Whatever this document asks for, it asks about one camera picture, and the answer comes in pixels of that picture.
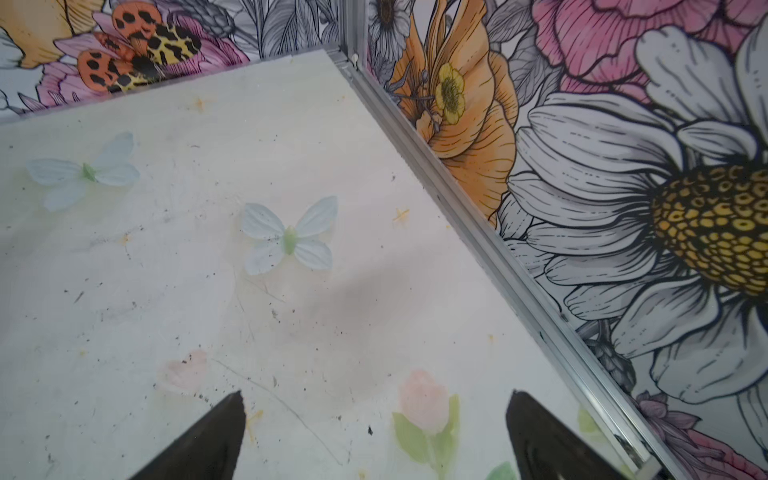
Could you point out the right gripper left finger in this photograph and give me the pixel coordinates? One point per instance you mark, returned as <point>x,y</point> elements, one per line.
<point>209,449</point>

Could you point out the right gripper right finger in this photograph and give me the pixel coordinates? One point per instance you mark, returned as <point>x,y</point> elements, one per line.
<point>546,449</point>

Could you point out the aluminium side wall rail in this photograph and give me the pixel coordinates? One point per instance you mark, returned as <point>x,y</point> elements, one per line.
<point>566,352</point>

